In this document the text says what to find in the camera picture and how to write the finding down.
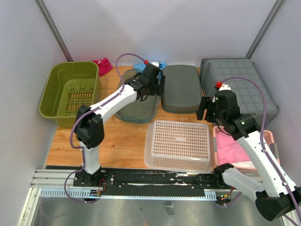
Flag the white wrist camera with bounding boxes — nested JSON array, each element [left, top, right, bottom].
[[215, 81, 231, 91], [150, 62, 159, 68]]

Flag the magenta cloth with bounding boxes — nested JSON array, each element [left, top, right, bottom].
[[92, 57, 113, 77]]

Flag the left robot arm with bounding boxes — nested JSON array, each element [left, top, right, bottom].
[[73, 62, 165, 186]]

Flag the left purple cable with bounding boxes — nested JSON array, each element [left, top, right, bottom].
[[63, 53, 149, 204]]

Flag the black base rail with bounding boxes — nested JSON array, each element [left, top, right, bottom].
[[73, 168, 220, 201]]

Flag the large grey storage crate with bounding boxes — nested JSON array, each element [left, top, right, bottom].
[[200, 58, 279, 125]]

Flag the translucent teal plastic tub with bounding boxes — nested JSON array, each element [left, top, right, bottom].
[[114, 68, 160, 124]]

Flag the pink towel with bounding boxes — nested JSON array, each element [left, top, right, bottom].
[[215, 132, 262, 167]]

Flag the purple cable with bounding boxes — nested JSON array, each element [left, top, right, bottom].
[[221, 76, 301, 224], [63, 53, 149, 204]]

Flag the pink plastic basket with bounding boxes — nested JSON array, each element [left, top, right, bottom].
[[212, 125, 276, 173]]

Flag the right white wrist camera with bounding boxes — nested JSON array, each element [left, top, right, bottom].
[[215, 81, 231, 91]]

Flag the white perforated plastic basket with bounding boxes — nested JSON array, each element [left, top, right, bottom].
[[144, 120, 213, 174]]

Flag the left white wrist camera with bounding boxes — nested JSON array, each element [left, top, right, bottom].
[[150, 62, 159, 68]]

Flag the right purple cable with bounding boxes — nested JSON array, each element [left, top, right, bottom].
[[221, 76, 301, 224]]

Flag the dark grey plastic tub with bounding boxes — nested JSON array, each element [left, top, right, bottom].
[[161, 65, 202, 114]]

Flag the olive green plastic basket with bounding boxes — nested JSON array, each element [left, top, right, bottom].
[[39, 61, 101, 128]]

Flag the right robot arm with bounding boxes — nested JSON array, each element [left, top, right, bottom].
[[196, 90, 301, 221]]

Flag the blue snack packet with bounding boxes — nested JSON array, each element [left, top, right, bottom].
[[133, 62, 166, 72]]

